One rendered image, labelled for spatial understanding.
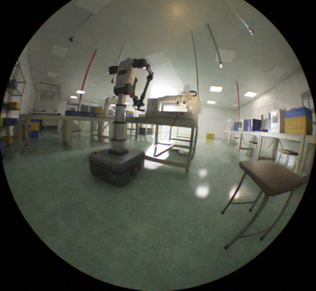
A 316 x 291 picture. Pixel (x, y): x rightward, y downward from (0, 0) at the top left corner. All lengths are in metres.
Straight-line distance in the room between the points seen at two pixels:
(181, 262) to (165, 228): 0.28
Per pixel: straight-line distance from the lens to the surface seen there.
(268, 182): 0.49
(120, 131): 1.14
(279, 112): 2.64
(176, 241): 0.70
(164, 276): 0.64
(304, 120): 2.12
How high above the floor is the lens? 0.63
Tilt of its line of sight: 4 degrees down
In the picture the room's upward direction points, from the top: 5 degrees clockwise
